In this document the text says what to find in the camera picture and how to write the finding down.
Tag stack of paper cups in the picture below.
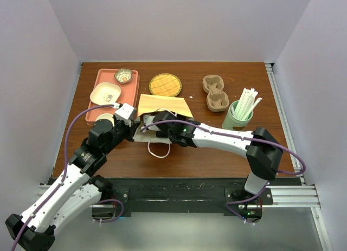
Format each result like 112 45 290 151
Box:
95 113 114 125

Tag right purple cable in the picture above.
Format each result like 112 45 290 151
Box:
140 119 307 224

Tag pink rectangular tray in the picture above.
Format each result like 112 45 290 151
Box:
88 68 140 108

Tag brown paper bag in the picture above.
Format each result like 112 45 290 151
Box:
134 94 194 159

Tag purple cable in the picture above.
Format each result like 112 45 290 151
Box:
10 104 125 251
140 119 307 224

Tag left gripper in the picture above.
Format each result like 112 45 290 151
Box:
103 113 140 154

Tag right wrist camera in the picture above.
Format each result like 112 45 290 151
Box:
143 114 158 131

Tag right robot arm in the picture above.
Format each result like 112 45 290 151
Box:
150 111 283 204

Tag cardboard cup carrier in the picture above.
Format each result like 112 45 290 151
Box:
202 75 230 112

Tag aluminium rail frame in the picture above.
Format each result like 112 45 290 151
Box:
52 62 332 250

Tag small patterned dish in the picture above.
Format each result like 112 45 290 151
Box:
114 68 132 84

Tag yellow woven coaster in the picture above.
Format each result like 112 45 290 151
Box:
149 73 182 97

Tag cream square plate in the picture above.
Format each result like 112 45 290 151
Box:
89 82 121 105

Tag green straw holder cup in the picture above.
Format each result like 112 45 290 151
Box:
222 100 253 131

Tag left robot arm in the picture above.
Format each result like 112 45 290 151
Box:
5 119 139 250

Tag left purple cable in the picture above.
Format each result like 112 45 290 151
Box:
10 104 125 251

